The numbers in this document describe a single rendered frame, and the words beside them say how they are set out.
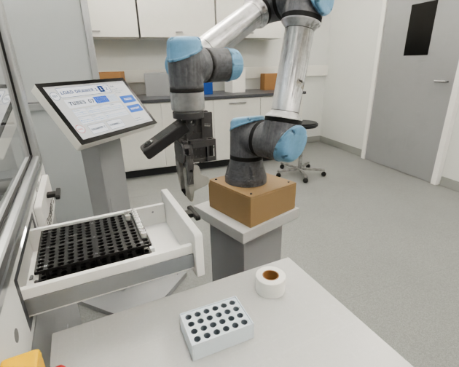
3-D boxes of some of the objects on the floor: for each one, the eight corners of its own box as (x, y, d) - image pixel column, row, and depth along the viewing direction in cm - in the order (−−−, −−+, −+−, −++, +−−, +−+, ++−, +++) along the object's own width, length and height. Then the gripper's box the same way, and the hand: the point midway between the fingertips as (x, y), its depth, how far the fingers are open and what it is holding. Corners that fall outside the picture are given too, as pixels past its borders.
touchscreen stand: (186, 275, 198) (173, 113, 161) (141, 328, 159) (111, 131, 122) (124, 258, 216) (100, 110, 179) (71, 301, 178) (25, 124, 141)
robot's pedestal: (247, 320, 163) (247, 185, 136) (291, 357, 142) (303, 207, 114) (200, 352, 145) (189, 205, 118) (243, 401, 124) (242, 236, 96)
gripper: (218, 112, 68) (221, 201, 76) (200, 107, 77) (204, 186, 85) (180, 116, 64) (187, 208, 72) (166, 109, 74) (173, 192, 81)
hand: (185, 194), depth 77 cm, fingers open, 3 cm apart
